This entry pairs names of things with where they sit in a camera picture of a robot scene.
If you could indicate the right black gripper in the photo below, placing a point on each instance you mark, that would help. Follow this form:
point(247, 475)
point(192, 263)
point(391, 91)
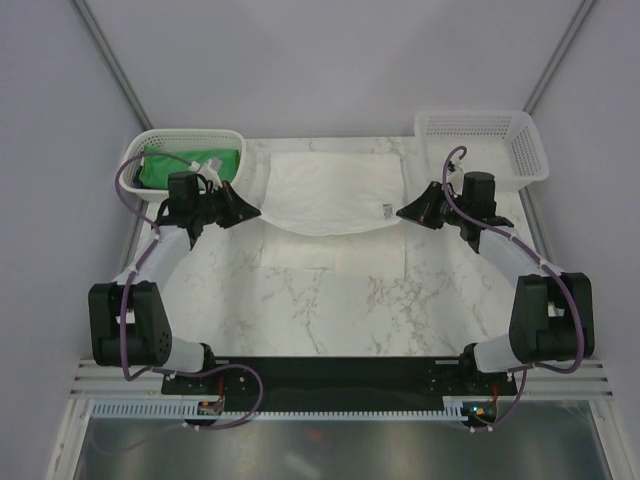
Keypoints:
point(422, 210)

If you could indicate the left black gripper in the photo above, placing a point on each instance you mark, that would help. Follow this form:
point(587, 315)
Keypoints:
point(237, 211)

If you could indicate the green towel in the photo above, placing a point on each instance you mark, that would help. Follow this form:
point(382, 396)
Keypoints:
point(155, 170)

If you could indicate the white towel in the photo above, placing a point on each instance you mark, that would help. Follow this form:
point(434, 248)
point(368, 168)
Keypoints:
point(334, 212)

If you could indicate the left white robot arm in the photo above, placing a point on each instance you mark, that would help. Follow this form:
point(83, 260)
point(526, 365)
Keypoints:
point(129, 325)

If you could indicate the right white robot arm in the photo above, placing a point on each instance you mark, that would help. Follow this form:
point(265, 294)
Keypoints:
point(551, 323)

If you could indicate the left white plastic basket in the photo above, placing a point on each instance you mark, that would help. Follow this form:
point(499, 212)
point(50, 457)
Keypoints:
point(174, 141)

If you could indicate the white plastic basket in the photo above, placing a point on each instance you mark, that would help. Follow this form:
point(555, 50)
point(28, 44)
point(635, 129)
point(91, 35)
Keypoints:
point(174, 141)
point(504, 143)

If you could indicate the right white plastic basket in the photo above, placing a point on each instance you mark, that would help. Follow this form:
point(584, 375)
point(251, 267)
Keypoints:
point(504, 143)

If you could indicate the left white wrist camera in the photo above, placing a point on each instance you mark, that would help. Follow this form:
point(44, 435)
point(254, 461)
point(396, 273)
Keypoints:
point(210, 170)

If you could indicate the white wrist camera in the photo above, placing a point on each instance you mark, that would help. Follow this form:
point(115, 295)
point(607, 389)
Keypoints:
point(455, 171)
point(210, 170)

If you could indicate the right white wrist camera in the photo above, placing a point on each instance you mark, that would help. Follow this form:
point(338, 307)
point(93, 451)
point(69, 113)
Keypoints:
point(455, 171)

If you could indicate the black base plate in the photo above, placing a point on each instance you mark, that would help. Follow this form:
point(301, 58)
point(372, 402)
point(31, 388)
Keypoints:
point(339, 381)

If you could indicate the white slotted cable duct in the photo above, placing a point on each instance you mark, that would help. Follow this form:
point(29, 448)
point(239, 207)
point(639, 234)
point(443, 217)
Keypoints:
point(198, 410)

